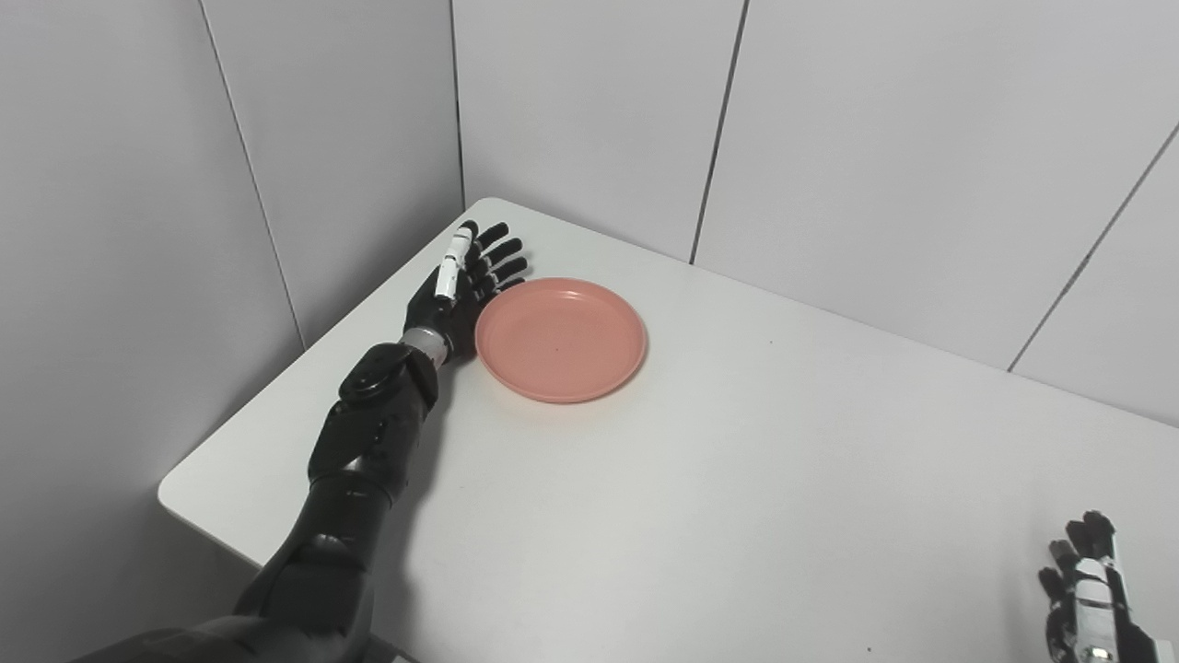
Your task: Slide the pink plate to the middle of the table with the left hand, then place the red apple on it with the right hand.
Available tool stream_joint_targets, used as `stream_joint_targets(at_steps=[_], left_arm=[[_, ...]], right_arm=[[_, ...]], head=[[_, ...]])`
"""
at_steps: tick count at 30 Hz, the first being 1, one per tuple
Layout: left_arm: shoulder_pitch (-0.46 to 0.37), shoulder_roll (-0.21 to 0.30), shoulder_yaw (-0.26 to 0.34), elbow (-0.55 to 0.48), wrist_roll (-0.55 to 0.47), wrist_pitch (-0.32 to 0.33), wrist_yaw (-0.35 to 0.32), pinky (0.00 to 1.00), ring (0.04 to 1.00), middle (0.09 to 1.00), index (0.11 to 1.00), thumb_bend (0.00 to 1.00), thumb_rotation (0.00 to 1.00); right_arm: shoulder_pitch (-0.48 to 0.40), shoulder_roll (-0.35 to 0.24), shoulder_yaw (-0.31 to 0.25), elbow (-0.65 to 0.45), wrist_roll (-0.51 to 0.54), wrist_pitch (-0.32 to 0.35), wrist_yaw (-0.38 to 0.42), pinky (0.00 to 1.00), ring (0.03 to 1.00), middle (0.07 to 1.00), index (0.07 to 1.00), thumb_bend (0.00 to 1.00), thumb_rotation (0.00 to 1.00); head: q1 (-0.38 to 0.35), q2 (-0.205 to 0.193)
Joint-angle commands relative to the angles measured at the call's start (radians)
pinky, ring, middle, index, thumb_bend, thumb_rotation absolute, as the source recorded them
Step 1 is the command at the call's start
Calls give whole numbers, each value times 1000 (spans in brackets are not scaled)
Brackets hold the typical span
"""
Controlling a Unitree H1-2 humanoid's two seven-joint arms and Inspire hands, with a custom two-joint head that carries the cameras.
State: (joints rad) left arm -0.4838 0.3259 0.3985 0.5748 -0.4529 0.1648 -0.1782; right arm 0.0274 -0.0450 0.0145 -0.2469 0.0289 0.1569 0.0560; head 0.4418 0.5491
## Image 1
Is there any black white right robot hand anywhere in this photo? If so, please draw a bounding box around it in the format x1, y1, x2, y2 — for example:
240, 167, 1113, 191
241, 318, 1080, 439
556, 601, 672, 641
1038, 511, 1175, 663

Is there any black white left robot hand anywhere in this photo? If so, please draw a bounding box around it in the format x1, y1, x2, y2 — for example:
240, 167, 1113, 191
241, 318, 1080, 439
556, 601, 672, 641
403, 220, 531, 362

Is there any pink round plate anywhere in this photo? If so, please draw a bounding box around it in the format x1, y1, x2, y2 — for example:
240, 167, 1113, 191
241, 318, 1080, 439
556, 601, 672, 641
474, 277, 648, 404

